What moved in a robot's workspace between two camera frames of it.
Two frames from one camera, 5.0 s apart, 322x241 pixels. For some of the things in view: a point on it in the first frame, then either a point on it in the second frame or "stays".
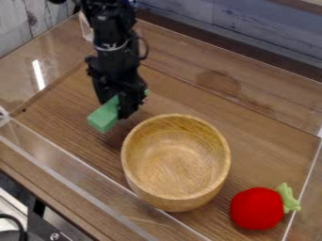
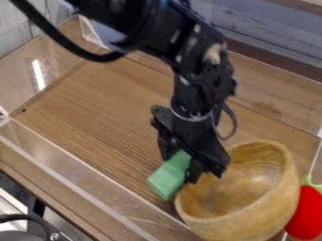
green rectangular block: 106,115 to 166,179
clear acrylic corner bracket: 88,31 stays
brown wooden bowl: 175,159 to 249,202
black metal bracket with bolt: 40,230 stays
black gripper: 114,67 to 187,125
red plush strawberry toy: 258,207 to 305,226
